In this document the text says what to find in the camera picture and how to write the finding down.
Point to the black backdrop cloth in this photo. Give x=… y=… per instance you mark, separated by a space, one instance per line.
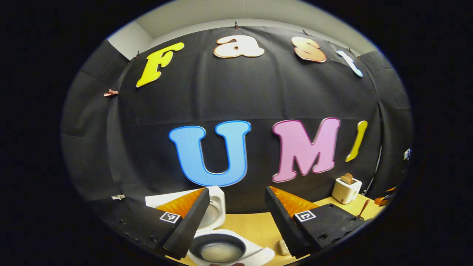
x=221 y=92

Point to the brown wooden spoon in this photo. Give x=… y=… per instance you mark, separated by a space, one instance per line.
x=364 y=207

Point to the brown toast slice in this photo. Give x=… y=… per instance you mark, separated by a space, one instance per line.
x=348 y=178

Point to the copper clip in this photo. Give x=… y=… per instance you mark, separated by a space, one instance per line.
x=111 y=93

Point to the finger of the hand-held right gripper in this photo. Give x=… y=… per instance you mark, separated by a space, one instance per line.
x=391 y=189
x=382 y=201

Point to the clear plastic container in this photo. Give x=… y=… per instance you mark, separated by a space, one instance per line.
x=283 y=247

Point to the white toaster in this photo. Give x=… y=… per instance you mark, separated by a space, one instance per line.
x=345 y=192

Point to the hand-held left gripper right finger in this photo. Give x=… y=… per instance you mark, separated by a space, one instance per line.
x=282 y=225

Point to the white rice cooker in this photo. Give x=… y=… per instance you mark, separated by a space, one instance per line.
x=216 y=214

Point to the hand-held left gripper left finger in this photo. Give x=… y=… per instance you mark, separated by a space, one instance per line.
x=186 y=225

